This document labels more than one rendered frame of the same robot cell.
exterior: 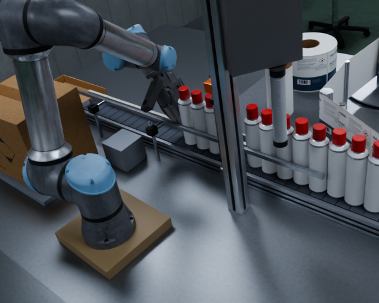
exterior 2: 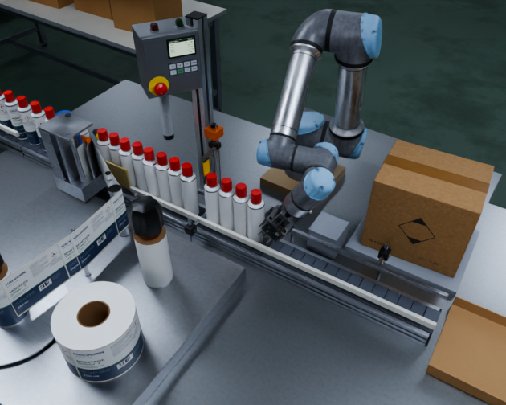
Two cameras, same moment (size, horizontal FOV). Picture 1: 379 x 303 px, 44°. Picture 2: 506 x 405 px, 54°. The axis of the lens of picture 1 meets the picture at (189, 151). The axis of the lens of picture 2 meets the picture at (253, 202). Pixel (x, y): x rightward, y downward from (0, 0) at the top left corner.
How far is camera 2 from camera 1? 240 cm
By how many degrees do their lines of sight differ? 101
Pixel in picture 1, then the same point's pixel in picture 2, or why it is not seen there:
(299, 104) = (133, 290)
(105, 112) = (386, 295)
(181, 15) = not seen: outside the picture
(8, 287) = not seen: hidden behind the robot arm
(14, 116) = (409, 147)
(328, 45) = (68, 304)
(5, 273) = (368, 156)
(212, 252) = (227, 168)
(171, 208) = (264, 196)
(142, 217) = (281, 177)
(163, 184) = not seen: hidden behind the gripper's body
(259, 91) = (177, 323)
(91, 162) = (308, 120)
